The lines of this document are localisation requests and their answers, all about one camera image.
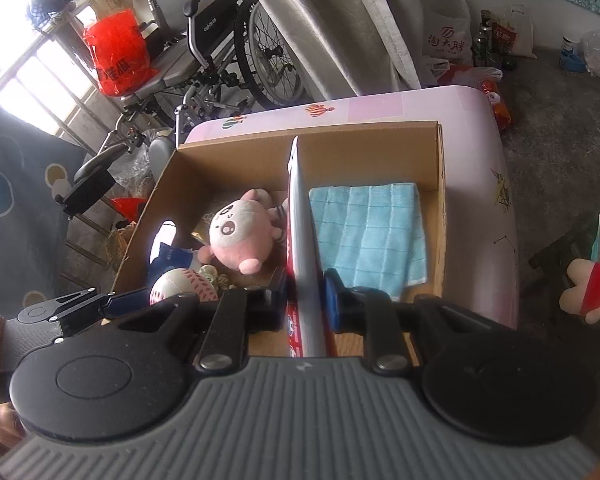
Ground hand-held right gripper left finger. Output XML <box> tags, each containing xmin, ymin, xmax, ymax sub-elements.
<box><xmin>102</xmin><ymin>267</ymin><xmax>291</xmax><ymax>374</ymax></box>

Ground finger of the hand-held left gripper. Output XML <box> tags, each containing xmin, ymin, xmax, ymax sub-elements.
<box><xmin>16</xmin><ymin>287</ymin><xmax>152</xmax><ymax>341</ymax></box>

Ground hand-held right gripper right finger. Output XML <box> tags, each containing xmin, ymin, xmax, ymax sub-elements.
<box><xmin>322</xmin><ymin>267</ymin><xmax>518</xmax><ymax>376</ymax></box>

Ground pink wet wipes pack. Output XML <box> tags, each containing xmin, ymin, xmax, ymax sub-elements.
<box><xmin>282</xmin><ymin>135</ymin><xmax>339</xmax><ymax>359</ymax></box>

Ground pink plush toy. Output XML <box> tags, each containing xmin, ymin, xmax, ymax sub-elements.
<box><xmin>207</xmin><ymin>188</ymin><xmax>289</xmax><ymax>276</ymax></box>

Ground blue checked towel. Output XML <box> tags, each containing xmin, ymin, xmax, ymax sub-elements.
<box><xmin>308</xmin><ymin>182</ymin><xmax>429</xmax><ymax>289</ymax></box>

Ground brown cardboard box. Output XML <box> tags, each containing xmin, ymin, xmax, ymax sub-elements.
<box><xmin>111</xmin><ymin>120</ymin><xmax>449</xmax><ymax>357</ymax></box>

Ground small beige soft toy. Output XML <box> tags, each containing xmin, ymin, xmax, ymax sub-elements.
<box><xmin>199</xmin><ymin>264</ymin><xmax>238</xmax><ymax>292</ymax></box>

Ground person's left hand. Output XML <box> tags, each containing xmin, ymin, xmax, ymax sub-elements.
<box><xmin>0</xmin><ymin>402</ymin><xmax>26</xmax><ymax>464</ymax></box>

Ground small white black plush toy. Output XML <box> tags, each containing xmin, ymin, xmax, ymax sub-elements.
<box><xmin>272</xmin><ymin>199</ymin><xmax>291</xmax><ymax>243</ymax></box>

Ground white baseball plush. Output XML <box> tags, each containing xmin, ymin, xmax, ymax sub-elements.
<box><xmin>149</xmin><ymin>267</ymin><xmax>221</xmax><ymax>307</ymax></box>

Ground blue printed cloth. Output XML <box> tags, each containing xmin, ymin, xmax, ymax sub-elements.
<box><xmin>0</xmin><ymin>104</ymin><xmax>89</xmax><ymax>307</ymax></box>

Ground metal railing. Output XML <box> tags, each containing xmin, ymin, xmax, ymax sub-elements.
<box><xmin>0</xmin><ymin>0</ymin><xmax>131</xmax><ymax>286</ymax></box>

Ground grey wheelchair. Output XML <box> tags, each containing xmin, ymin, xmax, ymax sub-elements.
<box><xmin>55</xmin><ymin>0</ymin><xmax>307</xmax><ymax>222</ymax></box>

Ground orange snack bag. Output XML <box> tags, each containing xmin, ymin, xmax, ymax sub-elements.
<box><xmin>482</xmin><ymin>78</ymin><xmax>514</xmax><ymax>132</ymax></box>

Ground cream plush with red band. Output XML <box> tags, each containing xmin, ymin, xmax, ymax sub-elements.
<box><xmin>558</xmin><ymin>227</ymin><xmax>600</xmax><ymax>347</ymax></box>

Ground white red plastic bag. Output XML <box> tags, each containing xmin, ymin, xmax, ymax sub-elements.
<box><xmin>426</xmin><ymin>57</ymin><xmax>504</xmax><ymax>92</ymax></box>

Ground white curtain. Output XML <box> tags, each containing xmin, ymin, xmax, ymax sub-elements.
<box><xmin>232</xmin><ymin>0</ymin><xmax>424</xmax><ymax>104</ymax></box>

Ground white shopping bag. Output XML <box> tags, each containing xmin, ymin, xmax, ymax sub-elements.
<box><xmin>422</xmin><ymin>0</ymin><xmax>474</xmax><ymax>69</ymax></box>

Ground dark glass bottle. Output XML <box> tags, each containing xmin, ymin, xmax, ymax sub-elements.
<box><xmin>473</xmin><ymin>9</ymin><xmax>501</xmax><ymax>68</ymax></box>

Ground white red labelled bag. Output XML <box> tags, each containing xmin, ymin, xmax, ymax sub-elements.
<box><xmin>495</xmin><ymin>4</ymin><xmax>537</xmax><ymax>59</ymax></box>

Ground blue plastic tub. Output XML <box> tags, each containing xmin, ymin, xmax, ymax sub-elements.
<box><xmin>560</xmin><ymin>35</ymin><xmax>587</xmax><ymax>72</ymax></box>

